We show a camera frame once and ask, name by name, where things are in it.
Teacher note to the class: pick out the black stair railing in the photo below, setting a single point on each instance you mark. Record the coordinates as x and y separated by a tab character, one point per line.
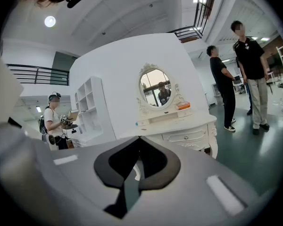
200	13

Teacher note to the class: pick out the black balcony railing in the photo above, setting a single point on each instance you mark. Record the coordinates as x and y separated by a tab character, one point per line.
37	74

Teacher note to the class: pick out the oval mirror with ornate frame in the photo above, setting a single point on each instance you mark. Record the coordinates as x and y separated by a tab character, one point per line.
155	86

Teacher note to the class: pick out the white dressing table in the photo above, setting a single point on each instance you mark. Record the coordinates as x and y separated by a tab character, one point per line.
179	123

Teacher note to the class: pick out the orange and white cardboard box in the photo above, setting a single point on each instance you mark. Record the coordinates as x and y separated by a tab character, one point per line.
183	105

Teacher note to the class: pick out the white cubby shelf unit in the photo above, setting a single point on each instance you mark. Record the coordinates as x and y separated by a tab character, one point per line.
89	107

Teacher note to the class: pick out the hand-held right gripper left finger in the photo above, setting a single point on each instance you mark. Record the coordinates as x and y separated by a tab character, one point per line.
68	185

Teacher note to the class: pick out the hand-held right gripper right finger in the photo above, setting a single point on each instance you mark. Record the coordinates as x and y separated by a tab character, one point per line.
191	192

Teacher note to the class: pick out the round ceiling light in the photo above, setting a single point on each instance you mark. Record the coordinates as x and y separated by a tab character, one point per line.
50	21

